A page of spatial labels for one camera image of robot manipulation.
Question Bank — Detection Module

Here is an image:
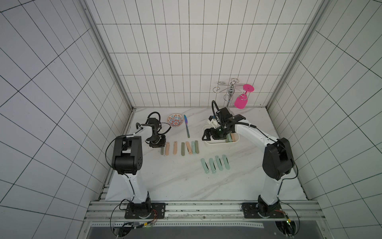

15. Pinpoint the pink wine glass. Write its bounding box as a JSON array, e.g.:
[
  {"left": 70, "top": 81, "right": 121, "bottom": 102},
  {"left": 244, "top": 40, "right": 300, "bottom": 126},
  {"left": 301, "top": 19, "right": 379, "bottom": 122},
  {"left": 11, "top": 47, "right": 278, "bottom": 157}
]
[{"left": 234, "top": 84, "right": 255, "bottom": 109}]

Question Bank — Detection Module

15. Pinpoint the pink folding fruit knife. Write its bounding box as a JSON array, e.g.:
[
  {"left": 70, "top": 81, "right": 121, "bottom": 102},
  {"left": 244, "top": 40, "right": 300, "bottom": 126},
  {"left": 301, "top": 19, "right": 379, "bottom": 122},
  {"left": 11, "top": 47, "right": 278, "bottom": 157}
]
[{"left": 186, "top": 141, "right": 193, "bottom": 154}]

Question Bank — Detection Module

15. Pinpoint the white plastic storage box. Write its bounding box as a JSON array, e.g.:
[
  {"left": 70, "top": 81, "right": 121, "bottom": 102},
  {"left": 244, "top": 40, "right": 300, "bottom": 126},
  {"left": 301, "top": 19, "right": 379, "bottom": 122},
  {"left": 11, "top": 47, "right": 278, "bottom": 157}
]
[{"left": 203, "top": 133, "right": 240, "bottom": 145}]

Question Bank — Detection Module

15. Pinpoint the aluminium mounting rail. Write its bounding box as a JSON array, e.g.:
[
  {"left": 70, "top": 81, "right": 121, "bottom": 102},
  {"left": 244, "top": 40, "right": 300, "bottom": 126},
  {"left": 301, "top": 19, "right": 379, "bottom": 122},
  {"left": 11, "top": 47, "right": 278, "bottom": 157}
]
[{"left": 85, "top": 201, "right": 325, "bottom": 224}]

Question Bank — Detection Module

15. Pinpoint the left base plate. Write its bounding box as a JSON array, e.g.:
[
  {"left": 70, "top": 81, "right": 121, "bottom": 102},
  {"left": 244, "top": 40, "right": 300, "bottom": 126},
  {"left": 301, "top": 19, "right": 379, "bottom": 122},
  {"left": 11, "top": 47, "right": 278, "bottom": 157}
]
[{"left": 124, "top": 203, "right": 166, "bottom": 220}]

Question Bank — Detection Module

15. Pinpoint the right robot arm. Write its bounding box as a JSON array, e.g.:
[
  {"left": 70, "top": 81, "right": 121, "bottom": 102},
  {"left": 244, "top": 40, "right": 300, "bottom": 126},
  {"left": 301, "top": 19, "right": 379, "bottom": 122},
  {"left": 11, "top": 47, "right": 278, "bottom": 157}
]
[{"left": 202, "top": 100, "right": 295, "bottom": 218}]

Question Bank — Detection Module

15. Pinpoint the olive folding fruit knife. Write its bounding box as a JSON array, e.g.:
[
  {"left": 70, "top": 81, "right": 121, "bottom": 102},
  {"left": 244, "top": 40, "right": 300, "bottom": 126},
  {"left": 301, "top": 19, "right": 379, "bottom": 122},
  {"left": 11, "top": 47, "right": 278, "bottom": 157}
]
[{"left": 195, "top": 140, "right": 200, "bottom": 154}]

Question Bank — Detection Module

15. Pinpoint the mint folding fruit knife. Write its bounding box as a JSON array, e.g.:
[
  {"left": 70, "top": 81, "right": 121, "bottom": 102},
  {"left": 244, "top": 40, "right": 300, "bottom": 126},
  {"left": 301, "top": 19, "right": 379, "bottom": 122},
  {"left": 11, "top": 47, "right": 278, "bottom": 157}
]
[{"left": 222, "top": 154, "right": 230, "bottom": 170}]

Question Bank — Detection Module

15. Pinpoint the chrome glass holder stand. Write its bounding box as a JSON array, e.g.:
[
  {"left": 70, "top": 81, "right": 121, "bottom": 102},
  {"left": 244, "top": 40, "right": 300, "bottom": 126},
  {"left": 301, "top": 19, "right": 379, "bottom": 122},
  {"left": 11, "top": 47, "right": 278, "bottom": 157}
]
[{"left": 213, "top": 78, "right": 240, "bottom": 107}]

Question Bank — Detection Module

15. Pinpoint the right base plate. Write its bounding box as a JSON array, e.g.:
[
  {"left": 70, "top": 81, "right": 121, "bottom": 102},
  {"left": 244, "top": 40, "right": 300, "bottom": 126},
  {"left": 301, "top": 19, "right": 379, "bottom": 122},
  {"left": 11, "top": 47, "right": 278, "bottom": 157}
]
[{"left": 241, "top": 202, "right": 284, "bottom": 219}]

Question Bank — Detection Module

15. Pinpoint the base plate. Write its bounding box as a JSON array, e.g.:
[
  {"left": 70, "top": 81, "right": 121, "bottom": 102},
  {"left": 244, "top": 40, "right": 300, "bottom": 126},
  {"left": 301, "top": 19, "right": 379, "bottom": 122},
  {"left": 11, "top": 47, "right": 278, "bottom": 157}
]
[
  {"left": 124, "top": 203, "right": 166, "bottom": 220},
  {"left": 241, "top": 202, "right": 284, "bottom": 219}
]

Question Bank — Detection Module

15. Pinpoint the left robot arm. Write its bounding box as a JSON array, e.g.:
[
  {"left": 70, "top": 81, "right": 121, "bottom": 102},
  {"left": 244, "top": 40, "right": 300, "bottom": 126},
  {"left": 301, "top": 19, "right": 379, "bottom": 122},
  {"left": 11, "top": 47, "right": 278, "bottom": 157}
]
[{"left": 109, "top": 112, "right": 171, "bottom": 214}]

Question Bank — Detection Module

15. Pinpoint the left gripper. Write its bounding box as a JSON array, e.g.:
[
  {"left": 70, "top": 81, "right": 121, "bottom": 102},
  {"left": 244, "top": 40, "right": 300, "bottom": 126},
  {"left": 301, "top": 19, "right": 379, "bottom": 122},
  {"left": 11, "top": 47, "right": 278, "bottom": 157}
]
[{"left": 148, "top": 133, "right": 166, "bottom": 148}]

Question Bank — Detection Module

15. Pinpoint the iridescent butter knife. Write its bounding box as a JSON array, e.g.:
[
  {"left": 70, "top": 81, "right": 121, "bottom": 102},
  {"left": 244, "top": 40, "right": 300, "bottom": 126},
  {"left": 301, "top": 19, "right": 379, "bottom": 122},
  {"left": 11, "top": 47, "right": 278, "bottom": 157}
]
[{"left": 184, "top": 115, "right": 191, "bottom": 138}]

